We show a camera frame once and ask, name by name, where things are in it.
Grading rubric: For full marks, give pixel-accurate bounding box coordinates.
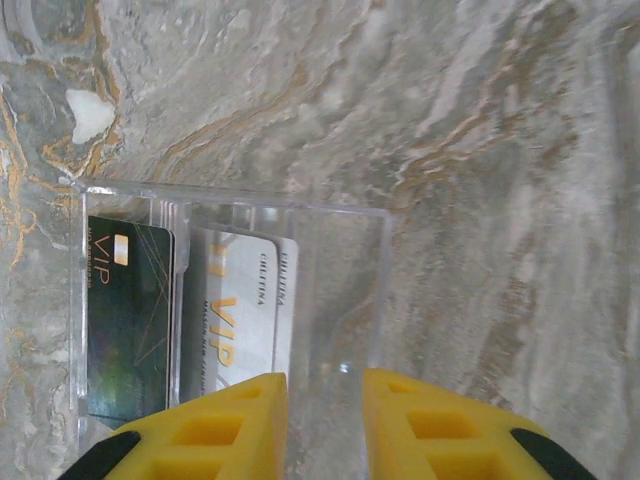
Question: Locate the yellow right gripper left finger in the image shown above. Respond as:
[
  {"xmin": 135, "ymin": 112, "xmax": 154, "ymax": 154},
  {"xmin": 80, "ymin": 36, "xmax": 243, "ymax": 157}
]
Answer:
[{"xmin": 57, "ymin": 372, "xmax": 290, "ymax": 480}]

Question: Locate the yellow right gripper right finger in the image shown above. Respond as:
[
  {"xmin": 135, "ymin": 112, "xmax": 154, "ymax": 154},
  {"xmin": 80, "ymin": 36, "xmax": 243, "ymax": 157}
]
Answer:
[{"xmin": 362, "ymin": 367, "xmax": 596, "ymax": 480}]

